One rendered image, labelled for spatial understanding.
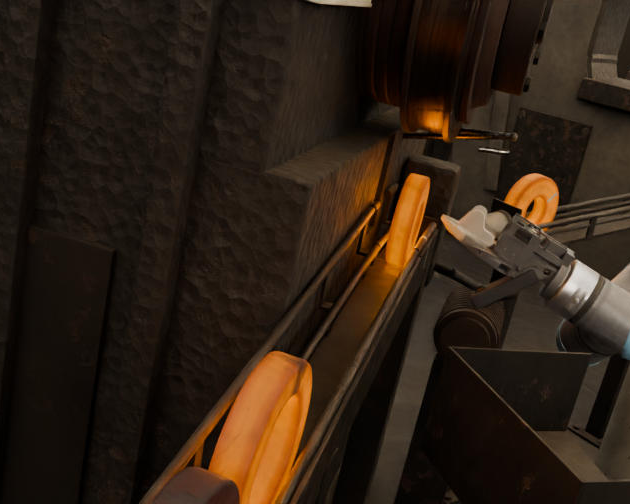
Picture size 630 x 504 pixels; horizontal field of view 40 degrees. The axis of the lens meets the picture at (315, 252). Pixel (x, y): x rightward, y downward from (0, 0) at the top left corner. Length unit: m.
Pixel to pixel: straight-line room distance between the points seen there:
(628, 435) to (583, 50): 2.24
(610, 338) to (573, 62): 2.73
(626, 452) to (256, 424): 1.58
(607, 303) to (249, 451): 0.83
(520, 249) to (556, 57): 2.73
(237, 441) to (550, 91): 3.49
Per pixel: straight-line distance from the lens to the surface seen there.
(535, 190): 1.86
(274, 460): 0.85
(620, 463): 2.21
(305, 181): 0.96
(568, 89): 4.05
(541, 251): 1.40
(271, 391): 0.72
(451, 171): 1.61
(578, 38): 4.05
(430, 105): 1.25
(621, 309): 1.41
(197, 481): 0.62
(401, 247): 1.37
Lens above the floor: 1.10
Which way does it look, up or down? 18 degrees down
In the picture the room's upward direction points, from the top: 12 degrees clockwise
